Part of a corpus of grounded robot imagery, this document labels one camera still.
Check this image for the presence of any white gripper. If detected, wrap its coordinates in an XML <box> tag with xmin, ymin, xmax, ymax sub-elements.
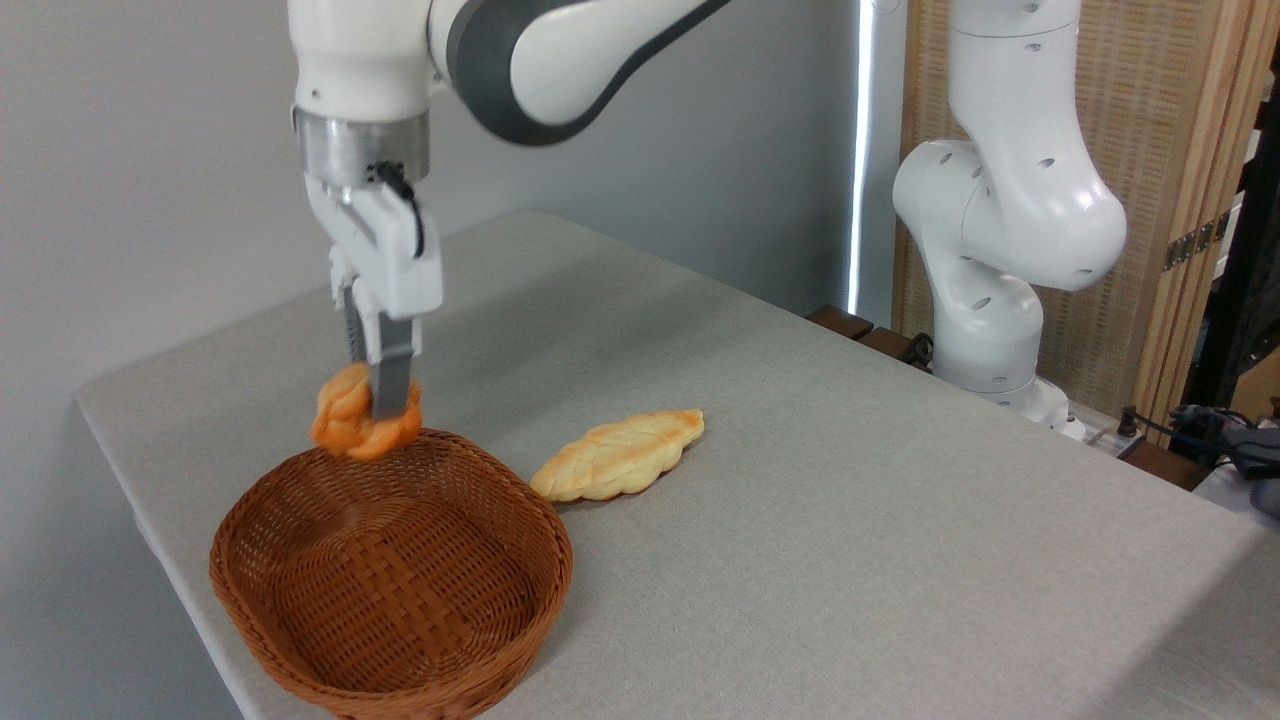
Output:
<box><xmin>302</xmin><ymin>172</ymin><xmax>445</xmax><ymax>423</ymax></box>

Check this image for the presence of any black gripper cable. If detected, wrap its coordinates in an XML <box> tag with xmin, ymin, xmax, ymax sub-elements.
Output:
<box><xmin>366</xmin><ymin>161</ymin><xmax>428</xmax><ymax>260</ymax></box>

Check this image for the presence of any brass screen hinge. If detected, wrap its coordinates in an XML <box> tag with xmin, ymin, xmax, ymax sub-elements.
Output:
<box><xmin>1162</xmin><ymin>211</ymin><xmax>1232</xmax><ymax>272</ymax></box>

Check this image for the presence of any pale braided bread loaf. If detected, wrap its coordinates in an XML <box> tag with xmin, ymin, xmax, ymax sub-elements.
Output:
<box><xmin>528</xmin><ymin>408</ymin><xmax>707</xmax><ymax>504</ymax></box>

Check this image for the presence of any dark grey cable bundle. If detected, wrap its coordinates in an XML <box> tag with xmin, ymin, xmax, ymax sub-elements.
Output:
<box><xmin>1140</xmin><ymin>402</ymin><xmax>1280</xmax><ymax>519</ymax></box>

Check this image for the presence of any brown woven wicker basket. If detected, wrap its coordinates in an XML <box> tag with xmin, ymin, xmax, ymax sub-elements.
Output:
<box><xmin>208</xmin><ymin>427</ymin><xmax>576</xmax><ymax>720</ymax></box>

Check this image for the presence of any orange knotted bread roll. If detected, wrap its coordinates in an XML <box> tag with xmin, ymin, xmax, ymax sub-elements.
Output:
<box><xmin>308</xmin><ymin>361</ymin><xmax>425</xmax><ymax>462</ymax></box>

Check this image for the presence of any black metal stand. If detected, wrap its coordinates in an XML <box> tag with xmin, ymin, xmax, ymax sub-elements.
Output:
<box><xmin>1184</xmin><ymin>95</ymin><xmax>1280</xmax><ymax>411</ymax></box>

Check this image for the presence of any wicker folding screen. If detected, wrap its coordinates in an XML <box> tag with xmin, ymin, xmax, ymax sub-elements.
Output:
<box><xmin>892</xmin><ymin>0</ymin><xmax>1280</xmax><ymax>433</ymax></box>

